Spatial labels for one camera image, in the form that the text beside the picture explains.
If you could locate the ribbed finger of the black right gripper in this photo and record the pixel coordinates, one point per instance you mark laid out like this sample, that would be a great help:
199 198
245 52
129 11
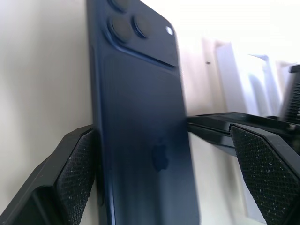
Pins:
291 98

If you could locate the smooth finger of the black right gripper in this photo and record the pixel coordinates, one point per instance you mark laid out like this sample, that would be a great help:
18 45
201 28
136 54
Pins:
211 125

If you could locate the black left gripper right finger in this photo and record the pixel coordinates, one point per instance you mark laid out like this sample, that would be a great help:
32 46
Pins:
269 168

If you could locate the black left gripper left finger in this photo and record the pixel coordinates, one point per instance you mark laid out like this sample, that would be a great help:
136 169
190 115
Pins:
58 182

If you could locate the dark blue smartphone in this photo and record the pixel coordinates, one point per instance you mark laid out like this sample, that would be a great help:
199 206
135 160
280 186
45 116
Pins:
143 112

